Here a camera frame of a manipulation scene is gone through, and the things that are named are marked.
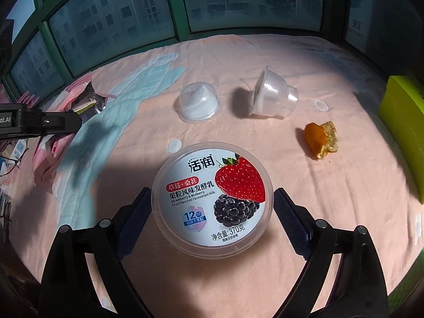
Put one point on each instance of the pile of pink packets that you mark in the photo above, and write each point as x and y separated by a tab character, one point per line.
49	150

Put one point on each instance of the dark foil snack wrapper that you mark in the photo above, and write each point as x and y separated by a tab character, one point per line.
94	101

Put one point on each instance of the white window sign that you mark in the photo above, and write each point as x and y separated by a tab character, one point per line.
364	16

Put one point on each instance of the white domed plastic cup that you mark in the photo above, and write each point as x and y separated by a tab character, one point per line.
198	101

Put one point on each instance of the green window frame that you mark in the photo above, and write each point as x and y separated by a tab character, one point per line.
180	6

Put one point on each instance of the orange peel with gold wrapper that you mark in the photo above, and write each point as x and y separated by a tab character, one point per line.
316	137

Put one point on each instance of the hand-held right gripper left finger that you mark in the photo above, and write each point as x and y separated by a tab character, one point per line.
135	225

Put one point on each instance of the round white yogurt tub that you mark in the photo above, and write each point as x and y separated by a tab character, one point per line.
198	212

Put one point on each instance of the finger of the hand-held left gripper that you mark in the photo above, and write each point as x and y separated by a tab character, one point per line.
63	122

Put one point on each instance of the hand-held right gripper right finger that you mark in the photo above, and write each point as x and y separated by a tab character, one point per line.
293	228

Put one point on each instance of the lime green shoe box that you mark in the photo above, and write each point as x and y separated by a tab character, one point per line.
404	132

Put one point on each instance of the clear plastic cup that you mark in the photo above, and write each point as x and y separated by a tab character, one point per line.
275	92

